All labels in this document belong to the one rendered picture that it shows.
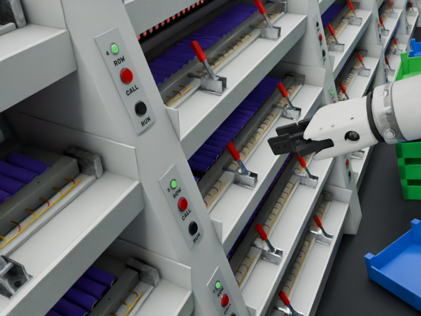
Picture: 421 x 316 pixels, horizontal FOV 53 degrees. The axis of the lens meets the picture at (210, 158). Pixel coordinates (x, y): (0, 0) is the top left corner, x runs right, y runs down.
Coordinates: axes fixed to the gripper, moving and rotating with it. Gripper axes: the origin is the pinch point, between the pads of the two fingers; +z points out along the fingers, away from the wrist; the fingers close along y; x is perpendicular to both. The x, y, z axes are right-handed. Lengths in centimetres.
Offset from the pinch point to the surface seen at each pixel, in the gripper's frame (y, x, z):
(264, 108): 23.4, -1.9, 15.3
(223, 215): -10.0, -6.8, 11.6
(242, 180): -1.1, -5.6, 11.3
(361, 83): 89, -26, 15
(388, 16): 168, -24, 17
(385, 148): 96, -58, 18
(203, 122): -8.9, 9.9, 6.3
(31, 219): -36.5, 14.1, 11.9
